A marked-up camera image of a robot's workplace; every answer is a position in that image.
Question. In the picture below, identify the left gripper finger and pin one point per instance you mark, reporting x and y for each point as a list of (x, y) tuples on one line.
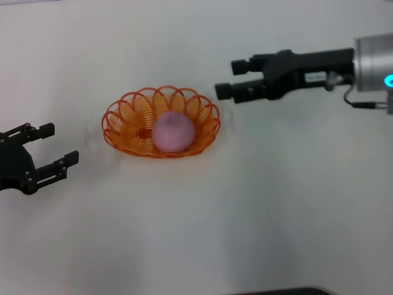
[(55, 170), (33, 132)]

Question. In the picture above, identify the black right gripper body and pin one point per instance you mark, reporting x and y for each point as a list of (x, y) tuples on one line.
[(291, 72)]

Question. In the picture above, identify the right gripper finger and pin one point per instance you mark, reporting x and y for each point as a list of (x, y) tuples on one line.
[(245, 90), (251, 64)]

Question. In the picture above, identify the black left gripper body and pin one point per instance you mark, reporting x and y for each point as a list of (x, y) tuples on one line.
[(13, 166)]

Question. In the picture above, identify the pink plush peach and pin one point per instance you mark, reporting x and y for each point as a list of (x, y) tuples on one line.
[(173, 132)]

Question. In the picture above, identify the orange plastic woven basket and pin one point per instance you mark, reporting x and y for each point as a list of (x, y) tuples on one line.
[(132, 132)]

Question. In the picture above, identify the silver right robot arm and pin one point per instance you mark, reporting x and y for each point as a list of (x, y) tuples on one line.
[(370, 61)]

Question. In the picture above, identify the dark robot torso edge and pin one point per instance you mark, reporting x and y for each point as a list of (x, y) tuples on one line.
[(282, 292)]

